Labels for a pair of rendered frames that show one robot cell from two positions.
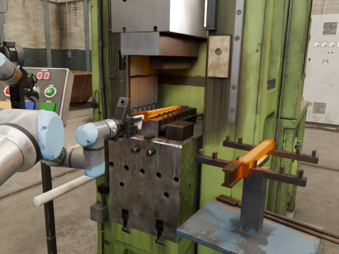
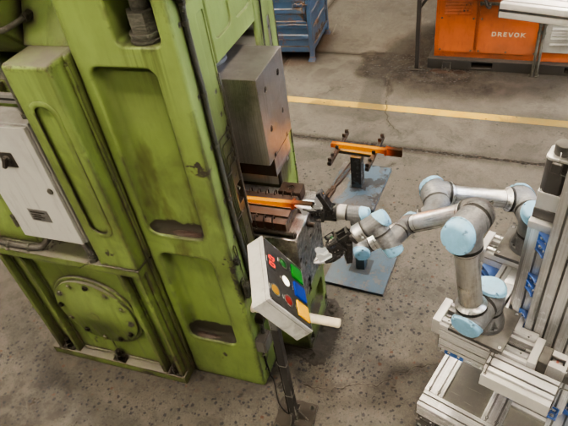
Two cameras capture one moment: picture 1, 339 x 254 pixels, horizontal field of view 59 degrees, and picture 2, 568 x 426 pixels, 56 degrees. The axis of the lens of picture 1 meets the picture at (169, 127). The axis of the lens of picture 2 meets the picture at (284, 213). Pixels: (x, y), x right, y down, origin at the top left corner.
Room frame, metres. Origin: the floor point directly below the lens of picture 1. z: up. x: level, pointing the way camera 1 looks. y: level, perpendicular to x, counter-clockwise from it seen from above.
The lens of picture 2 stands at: (1.50, 2.12, 2.70)
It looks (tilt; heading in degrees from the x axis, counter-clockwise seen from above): 41 degrees down; 266
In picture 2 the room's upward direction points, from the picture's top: 9 degrees counter-clockwise
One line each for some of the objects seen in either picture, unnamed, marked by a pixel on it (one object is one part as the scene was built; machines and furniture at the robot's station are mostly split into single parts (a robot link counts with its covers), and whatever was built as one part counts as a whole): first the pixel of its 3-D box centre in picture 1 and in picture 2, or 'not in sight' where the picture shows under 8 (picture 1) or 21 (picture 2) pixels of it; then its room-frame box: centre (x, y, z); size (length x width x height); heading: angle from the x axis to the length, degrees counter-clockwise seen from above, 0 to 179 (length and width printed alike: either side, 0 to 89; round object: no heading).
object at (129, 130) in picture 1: (120, 127); (325, 210); (1.17, 0.20, 0.98); 0.12 x 0.08 x 0.09; 152
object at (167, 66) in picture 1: (171, 62); not in sight; (1.54, 0.00, 1.24); 0.30 x 0.07 x 0.06; 152
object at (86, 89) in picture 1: (62, 87); not in sight; (7.99, 2.86, 0.43); 1.89 x 1.20 x 0.85; 58
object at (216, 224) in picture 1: (250, 231); (357, 185); (0.89, -0.28, 0.71); 0.40 x 0.30 x 0.02; 57
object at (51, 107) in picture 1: (47, 110); (296, 275); (1.39, 0.58, 1.01); 0.07 x 0.05 x 0.07; 87
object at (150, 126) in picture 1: (162, 118); (253, 209); (1.51, 0.04, 0.96); 0.42 x 0.20 x 0.09; 152
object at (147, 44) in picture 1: (163, 46); (240, 150); (1.51, 0.04, 1.32); 0.42 x 0.20 x 0.10; 152
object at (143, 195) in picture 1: (171, 168); (262, 239); (1.50, -0.01, 0.69); 0.56 x 0.38 x 0.45; 152
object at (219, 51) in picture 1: (218, 56); not in sight; (1.29, -0.20, 1.27); 0.09 x 0.02 x 0.17; 62
